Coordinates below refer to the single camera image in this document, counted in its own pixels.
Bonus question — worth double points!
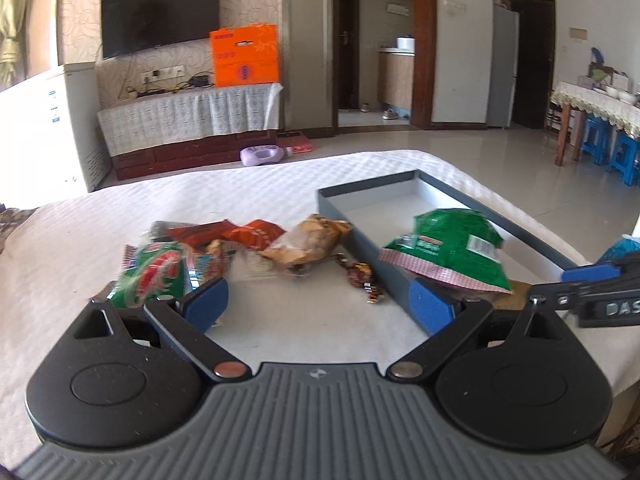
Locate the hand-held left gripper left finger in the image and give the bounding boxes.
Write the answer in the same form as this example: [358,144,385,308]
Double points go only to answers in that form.
[74,276,251,381]

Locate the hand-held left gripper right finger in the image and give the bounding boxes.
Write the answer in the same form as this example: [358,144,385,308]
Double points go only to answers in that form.
[387,278,569,381]

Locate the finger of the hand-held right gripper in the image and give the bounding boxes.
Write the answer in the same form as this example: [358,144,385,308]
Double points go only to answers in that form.
[561,255,640,285]
[528,280,640,312]

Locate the green checkered-edge snack bag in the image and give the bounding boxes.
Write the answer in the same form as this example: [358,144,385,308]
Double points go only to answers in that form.
[378,208,516,295]

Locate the green shrimp chip bag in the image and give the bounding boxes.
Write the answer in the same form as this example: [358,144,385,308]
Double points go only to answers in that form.
[107,241,237,309]

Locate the long orange snack bar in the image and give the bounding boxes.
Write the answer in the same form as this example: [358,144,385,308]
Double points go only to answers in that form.
[166,220,236,252]

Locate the square red-orange snack packet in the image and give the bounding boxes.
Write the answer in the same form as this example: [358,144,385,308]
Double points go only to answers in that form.
[222,219,287,252]

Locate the grey rectangular box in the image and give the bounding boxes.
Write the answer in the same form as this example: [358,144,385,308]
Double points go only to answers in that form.
[316,170,598,337]

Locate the beige pastry packet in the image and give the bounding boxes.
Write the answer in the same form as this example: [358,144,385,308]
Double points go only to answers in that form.
[262,214,354,276]

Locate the teal crinkled plastic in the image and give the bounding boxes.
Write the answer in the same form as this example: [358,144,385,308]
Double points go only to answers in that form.
[607,236,640,261]

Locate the grey print snack packet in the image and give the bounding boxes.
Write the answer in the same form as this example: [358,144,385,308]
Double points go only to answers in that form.
[150,221,193,241]

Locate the blue plastic stool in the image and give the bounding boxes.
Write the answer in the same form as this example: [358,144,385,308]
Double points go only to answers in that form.
[580,115,614,166]
[607,132,640,186]

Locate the wooden dining table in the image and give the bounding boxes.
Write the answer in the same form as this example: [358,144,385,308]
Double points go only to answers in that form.
[547,81,640,167]

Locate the purple detergent bottle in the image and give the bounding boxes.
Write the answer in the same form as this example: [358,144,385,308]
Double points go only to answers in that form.
[240,145,294,167]

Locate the cream lace tablecloth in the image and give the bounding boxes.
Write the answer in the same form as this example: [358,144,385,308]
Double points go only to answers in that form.
[550,81,640,138]

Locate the pink floor scale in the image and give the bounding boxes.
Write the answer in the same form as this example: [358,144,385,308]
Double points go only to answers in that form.
[276,132,315,154]

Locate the cloth-covered tv cabinet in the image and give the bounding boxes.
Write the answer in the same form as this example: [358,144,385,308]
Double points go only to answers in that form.
[96,82,284,158]

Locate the dark patterned cloth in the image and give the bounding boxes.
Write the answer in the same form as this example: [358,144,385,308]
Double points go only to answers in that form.
[0,205,37,252]

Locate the grey refrigerator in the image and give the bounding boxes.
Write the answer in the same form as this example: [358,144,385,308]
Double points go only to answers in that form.
[487,4,521,128]

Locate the beige kitchen counter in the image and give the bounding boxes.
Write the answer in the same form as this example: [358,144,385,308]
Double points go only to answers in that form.
[377,47,416,113]

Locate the white chest freezer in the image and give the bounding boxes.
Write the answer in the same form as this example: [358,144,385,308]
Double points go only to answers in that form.
[0,61,109,202]

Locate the orange gift box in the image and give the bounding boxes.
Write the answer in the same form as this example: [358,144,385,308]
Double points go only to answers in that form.
[209,23,282,88]

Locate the dark wooden door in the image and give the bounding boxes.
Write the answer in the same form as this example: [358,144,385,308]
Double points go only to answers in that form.
[337,0,361,111]

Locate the pale curtain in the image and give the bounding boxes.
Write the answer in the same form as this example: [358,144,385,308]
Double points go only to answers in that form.
[0,0,40,83]

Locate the white wall outlet strip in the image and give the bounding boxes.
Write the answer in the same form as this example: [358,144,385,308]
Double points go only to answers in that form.
[141,66,186,84]

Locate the black wall television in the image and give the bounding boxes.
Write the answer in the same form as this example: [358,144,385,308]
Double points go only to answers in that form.
[101,0,221,59]

